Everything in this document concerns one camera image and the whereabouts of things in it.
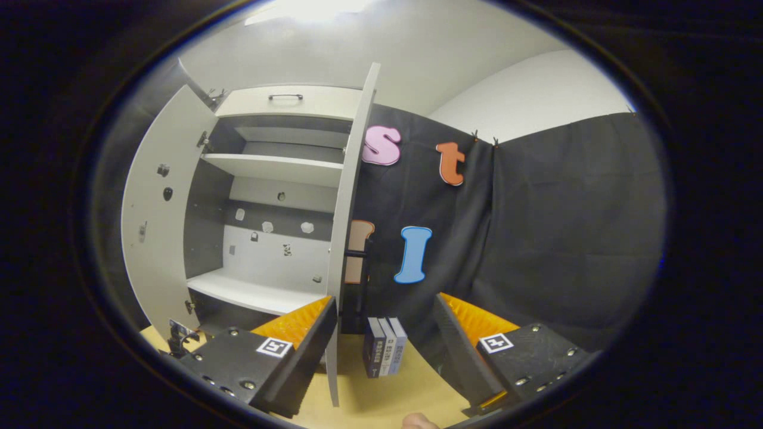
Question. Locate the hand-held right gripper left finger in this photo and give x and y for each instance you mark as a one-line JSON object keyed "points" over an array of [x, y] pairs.
{"points": [[310, 351]]}

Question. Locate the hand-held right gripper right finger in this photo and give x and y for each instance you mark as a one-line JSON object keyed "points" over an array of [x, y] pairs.
{"points": [[459, 357]]}

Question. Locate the white cabinet door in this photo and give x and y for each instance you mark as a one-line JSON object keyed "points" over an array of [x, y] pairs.
{"points": [[346, 208], [161, 250]]}

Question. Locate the metal door hinge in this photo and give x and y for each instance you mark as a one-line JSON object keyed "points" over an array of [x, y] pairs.
{"points": [[189, 307], [204, 141]]}

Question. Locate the white and grey cabinet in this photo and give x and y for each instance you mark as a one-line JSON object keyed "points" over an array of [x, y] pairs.
{"points": [[205, 226]]}

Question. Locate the white cabinet shelf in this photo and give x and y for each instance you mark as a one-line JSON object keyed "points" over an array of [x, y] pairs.
{"points": [[280, 170]]}

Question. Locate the white cabinet drawer front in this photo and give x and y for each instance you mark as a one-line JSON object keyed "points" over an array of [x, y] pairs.
{"points": [[250, 107]]}

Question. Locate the light blue book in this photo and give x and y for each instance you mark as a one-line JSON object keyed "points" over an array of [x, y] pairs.
{"points": [[400, 342]]}

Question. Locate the grey book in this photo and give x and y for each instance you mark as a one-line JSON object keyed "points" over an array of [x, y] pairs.
{"points": [[388, 351]]}

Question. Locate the black metal clamp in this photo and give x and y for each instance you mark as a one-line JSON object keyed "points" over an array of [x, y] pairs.
{"points": [[182, 339]]}

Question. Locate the ceiling light panel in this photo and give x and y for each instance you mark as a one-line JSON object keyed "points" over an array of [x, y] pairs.
{"points": [[310, 9]]}

